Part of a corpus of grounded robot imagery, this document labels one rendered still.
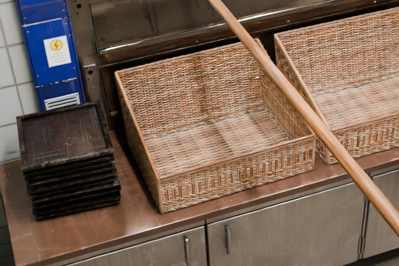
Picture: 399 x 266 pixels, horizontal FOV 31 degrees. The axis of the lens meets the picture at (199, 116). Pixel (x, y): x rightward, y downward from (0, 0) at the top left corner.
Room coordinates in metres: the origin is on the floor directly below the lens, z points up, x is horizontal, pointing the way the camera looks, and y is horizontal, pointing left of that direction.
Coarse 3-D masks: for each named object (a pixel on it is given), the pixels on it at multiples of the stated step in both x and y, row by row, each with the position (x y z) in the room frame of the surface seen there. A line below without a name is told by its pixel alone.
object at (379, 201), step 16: (208, 0) 1.93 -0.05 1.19; (224, 16) 1.81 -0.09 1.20; (240, 32) 1.70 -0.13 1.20; (256, 48) 1.61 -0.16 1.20; (272, 64) 1.53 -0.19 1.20; (288, 96) 1.40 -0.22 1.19; (304, 112) 1.32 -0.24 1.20; (320, 128) 1.26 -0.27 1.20; (336, 144) 1.19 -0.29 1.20; (352, 160) 1.14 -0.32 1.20; (352, 176) 1.10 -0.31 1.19; (368, 176) 1.09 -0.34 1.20; (368, 192) 1.04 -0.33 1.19; (384, 208) 0.99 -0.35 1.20
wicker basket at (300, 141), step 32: (160, 64) 2.14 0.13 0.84; (192, 64) 2.17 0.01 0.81; (224, 64) 2.21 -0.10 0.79; (256, 64) 2.24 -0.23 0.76; (128, 96) 2.08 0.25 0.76; (160, 96) 2.11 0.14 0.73; (192, 96) 2.14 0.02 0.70; (224, 96) 2.17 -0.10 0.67; (128, 128) 1.99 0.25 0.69; (160, 128) 2.08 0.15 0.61; (192, 128) 2.09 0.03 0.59; (224, 128) 2.08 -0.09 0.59; (256, 128) 2.06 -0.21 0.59; (288, 128) 2.00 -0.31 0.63; (160, 160) 1.92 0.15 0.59; (192, 160) 1.91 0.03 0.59; (224, 160) 1.73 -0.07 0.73; (256, 160) 1.76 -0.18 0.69; (288, 160) 1.80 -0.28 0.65; (160, 192) 1.66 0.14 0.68; (192, 192) 1.69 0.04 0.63; (224, 192) 1.72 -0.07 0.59
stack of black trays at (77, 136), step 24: (24, 120) 1.92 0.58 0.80; (48, 120) 1.91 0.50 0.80; (72, 120) 1.90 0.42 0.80; (96, 120) 1.89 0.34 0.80; (24, 144) 1.78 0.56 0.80; (48, 144) 1.78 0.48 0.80; (72, 144) 1.77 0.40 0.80; (96, 144) 1.76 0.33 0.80; (24, 168) 1.65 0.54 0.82; (48, 168) 1.67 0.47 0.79; (72, 168) 1.69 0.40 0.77; (96, 168) 1.71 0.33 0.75; (48, 192) 1.67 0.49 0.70; (72, 192) 1.69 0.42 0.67; (96, 192) 1.70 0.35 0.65; (48, 216) 1.66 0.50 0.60
